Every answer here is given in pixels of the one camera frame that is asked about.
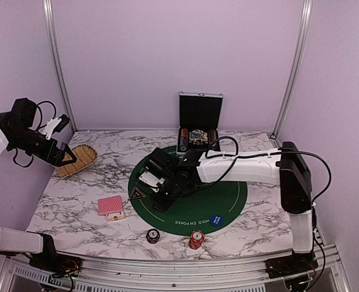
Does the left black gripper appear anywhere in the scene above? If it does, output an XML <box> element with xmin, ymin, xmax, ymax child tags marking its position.
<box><xmin>10</xmin><ymin>127</ymin><xmax>76</xmax><ymax>167</ymax></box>

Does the black red 100 chip stack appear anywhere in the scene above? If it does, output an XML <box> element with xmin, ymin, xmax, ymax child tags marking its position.
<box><xmin>146</xmin><ymin>229</ymin><xmax>160</xmax><ymax>244</ymax></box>

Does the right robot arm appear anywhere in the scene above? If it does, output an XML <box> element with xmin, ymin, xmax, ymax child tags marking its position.
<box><xmin>138</xmin><ymin>142</ymin><xmax>318</xmax><ymax>278</ymax></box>

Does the aluminium frame post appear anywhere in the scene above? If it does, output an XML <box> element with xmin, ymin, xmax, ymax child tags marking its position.
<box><xmin>271</xmin><ymin>0</ymin><xmax>313</xmax><ymax>139</ymax></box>
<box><xmin>43</xmin><ymin>0</ymin><xmax>77</xmax><ymax>133</ymax></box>

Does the right chip row in case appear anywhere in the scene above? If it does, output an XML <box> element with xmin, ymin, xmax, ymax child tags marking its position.
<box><xmin>208</xmin><ymin>130</ymin><xmax>217</xmax><ymax>145</ymax></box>

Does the round green poker mat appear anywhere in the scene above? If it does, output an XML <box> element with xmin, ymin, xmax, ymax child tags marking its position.
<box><xmin>128</xmin><ymin>147</ymin><xmax>248</xmax><ymax>236</ymax></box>

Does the red playing card deck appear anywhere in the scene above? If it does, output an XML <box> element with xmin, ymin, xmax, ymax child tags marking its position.
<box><xmin>98</xmin><ymin>195</ymin><xmax>123</xmax><ymax>215</ymax></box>

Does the red yellow 5 chip stack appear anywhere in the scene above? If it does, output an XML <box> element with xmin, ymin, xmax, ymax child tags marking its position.
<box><xmin>188</xmin><ymin>231</ymin><xmax>204</xmax><ymax>249</ymax></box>

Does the aluminium poker chip case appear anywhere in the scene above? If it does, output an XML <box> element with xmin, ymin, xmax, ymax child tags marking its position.
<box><xmin>176</xmin><ymin>91</ymin><xmax>224</xmax><ymax>157</ymax></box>

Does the woven bamboo basket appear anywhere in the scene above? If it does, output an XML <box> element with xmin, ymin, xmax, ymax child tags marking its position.
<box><xmin>55</xmin><ymin>144</ymin><xmax>98</xmax><ymax>178</ymax></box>

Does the left chip row in case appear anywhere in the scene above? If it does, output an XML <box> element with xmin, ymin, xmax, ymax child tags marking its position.
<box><xmin>179</xmin><ymin>128</ymin><xmax>189</xmax><ymax>152</ymax></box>

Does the triangular black red dealer button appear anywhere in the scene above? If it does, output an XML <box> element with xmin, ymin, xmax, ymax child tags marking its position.
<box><xmin>128</xmin><ymin>187</ymin><xmax>145</xmax><ymax>201</ymax></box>

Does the right aluminium frame post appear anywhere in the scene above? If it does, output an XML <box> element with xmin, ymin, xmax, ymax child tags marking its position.
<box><xmin>271</xmin><ymin>0</ymin><xmax>313</xmax><ymax>139</ymax></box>

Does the blue small blind button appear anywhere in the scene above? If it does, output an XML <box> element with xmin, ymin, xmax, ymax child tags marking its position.
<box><xmin>209</xmin><ymin>215</ymin><xmax>224</xmax><ymax>227</ymax></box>

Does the chip row in case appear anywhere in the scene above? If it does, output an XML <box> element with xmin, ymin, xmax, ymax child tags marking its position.
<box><xmin>179</xmin><ymin>128</ymin><xmax>189</xmax><ymax>152</ymax></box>
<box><xmin>208</xmin><ymin>130</ymin><xmax>217</xmax><ymax>145</ymax></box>

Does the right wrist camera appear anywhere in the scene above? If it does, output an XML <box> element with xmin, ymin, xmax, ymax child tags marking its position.
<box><xmin>138</xmin><ymin>171</ymin><xmax>165</xmax><ymax>192</ymax></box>

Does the playing card box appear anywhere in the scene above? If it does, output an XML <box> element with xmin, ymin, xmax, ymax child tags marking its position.
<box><xmin>106</xmin><ymin>211</ymin><xmax>125</xmax><ymax>221</ymax></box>

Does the card deck in case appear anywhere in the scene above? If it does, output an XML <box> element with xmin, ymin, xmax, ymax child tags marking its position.
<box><xmin>189</xmin><ymin>129</ymin><xmax>207</xmax><ymax>145</ymax></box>

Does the left aluminium frame post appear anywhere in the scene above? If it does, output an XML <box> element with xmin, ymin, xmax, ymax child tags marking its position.
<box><xmin>43</xmin><ymin>0</ymin><xmax>77</xmax><ymax>133</ymax></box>

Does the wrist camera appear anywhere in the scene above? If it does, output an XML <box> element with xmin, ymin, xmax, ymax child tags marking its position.
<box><xmin>38</xmin><ymin>114</ymin><xmax>70</xmax><ymax>140</ymax></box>
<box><xmin>138</xmin><ymin>171</ymin><xmax>165</xmax><ymax>192</ymax></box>

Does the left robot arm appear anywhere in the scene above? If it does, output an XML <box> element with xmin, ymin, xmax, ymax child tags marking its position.
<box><xmin>0</xmin><ymin>97</ymin><xmax>72</xmax><ymax>272</ymax></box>

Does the front aluminium rail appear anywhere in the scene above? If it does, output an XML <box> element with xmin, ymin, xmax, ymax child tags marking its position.
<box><xmin>0</xmin><ymin>246</ymin><xmax>350</xmax><ymax>292</ymax></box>

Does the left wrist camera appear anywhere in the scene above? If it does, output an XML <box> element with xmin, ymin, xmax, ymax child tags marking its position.
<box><xmin>38</xmin><ymin>114</ymin><xmax>70</xmax><ymax>140</ymax></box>

